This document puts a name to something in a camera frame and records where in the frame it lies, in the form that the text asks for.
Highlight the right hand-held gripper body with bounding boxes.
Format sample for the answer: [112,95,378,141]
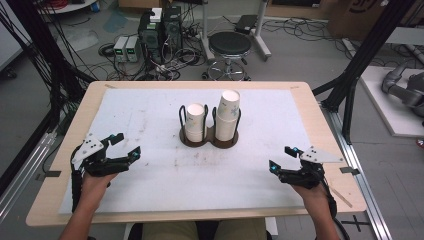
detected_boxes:
[278,145,345,190]

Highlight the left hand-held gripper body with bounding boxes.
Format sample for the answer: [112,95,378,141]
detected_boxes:
[70,132,131,178]

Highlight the person's left hand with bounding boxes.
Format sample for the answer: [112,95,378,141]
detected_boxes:
[80,171,120,203]

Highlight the person's right hand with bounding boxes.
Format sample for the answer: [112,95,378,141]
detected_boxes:
[290,182,332,216]

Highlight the light wooden table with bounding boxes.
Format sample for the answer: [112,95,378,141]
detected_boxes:
[25,80,368,228]

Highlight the beige tape strip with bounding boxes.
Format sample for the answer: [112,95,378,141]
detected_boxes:
[327,185,353,209]

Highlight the white paper cup blue print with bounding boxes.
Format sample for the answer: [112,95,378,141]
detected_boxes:
[216,89,241,122]

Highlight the person's legs in khaki trousers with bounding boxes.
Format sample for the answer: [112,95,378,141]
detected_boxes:
[127,217,268,240]

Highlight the white platform board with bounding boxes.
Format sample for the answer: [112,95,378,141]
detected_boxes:
[359,65,424,138]

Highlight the grey bench power supply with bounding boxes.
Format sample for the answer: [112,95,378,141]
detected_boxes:
[112,35,129,63]
[125,35,141,63]

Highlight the black computer tower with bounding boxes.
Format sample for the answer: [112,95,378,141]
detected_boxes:
[137,5,184,65]

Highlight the black round stool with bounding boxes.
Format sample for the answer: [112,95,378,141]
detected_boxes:
[201,31,253,82]

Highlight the black flat device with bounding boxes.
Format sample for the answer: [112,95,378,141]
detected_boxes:
[234,14,260,35]

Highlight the white round table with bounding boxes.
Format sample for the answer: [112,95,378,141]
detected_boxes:
[37,0,98,15]

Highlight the cardboard box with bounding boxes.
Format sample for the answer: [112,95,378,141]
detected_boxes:
[327,0,424,42]

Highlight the aluminium rail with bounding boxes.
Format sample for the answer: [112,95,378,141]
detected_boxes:
[320,102,394,240]
[0,131,58,223]

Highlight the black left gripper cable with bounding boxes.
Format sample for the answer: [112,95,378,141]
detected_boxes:
[69,154,83,213]

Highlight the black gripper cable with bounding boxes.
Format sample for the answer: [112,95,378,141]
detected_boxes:
[69,154,83,213]
[321,178,352,240]

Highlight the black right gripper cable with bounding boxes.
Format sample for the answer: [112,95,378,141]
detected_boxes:
[321,178,352,240]

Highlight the dark brown wire cup holder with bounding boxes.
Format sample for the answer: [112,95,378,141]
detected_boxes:
[178,104,242,150]

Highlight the tangle of floor cables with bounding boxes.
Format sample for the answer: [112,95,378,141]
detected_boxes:
[96,13,424,82]

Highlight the black metal frame with cables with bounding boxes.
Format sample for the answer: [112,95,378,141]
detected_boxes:
[0,0,98,198]

